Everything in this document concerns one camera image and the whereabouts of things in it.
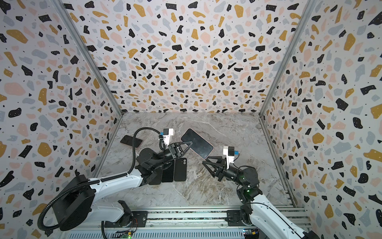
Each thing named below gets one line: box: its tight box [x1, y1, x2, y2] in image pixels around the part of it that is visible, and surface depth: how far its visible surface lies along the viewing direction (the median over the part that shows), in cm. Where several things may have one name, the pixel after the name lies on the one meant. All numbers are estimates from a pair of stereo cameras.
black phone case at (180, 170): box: [173, 157, 188, 182], surface depth 91 cm
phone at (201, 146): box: [180, 127, 214, 160], surface depth 67 cm
